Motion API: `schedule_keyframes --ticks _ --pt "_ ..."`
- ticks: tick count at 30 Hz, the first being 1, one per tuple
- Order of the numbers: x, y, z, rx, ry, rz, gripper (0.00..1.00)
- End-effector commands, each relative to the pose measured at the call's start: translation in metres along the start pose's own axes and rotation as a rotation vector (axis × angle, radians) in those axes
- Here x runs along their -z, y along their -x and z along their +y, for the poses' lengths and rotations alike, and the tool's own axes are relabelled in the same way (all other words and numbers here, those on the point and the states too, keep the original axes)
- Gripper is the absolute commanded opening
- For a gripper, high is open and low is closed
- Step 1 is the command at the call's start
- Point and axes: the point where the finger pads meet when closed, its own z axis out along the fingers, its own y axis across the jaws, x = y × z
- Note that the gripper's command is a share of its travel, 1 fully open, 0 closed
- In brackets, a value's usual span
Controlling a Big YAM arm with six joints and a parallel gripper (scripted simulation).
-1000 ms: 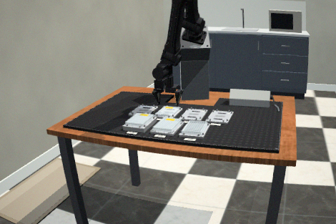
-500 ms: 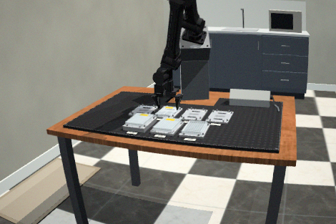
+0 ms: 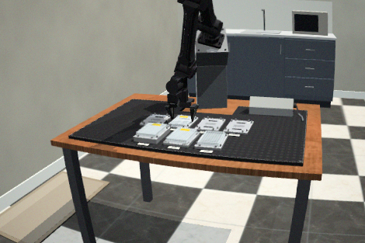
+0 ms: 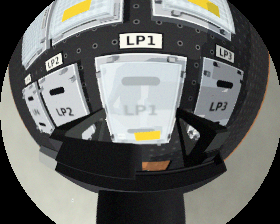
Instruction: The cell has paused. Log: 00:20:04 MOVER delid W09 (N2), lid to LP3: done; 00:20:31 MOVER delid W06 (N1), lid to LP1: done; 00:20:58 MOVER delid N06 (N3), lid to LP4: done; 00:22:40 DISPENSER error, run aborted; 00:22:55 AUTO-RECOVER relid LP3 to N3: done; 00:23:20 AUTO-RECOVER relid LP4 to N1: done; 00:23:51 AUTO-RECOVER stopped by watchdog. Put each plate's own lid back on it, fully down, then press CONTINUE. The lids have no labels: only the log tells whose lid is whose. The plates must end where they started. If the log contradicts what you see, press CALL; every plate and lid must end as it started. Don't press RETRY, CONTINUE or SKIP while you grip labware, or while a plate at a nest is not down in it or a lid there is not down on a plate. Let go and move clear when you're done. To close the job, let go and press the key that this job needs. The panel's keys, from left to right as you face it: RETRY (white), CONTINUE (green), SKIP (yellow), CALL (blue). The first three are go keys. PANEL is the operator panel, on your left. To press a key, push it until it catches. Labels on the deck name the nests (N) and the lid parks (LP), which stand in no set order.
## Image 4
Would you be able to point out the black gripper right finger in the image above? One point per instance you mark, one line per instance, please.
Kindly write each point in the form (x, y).
(212, 136)

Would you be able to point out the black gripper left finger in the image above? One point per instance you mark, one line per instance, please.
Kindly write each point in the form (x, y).
(76, 127)

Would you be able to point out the white control panel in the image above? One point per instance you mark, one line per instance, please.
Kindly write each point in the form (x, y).
(47, 156)

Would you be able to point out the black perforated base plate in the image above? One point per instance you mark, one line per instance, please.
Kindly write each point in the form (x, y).
(251, 56)

